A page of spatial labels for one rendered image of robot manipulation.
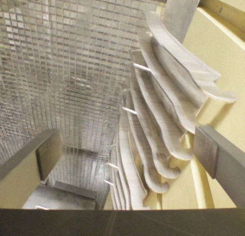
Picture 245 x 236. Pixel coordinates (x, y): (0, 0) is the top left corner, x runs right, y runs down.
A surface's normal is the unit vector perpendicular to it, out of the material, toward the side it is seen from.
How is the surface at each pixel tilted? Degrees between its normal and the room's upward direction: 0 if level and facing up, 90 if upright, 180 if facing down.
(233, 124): 90
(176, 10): 0
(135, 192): 90
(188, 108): 90
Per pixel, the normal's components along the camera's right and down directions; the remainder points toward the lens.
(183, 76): -0.94, 0.06
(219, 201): -0.97, -0.22
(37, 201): 0.37, -0.68
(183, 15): -0.12, 0.64
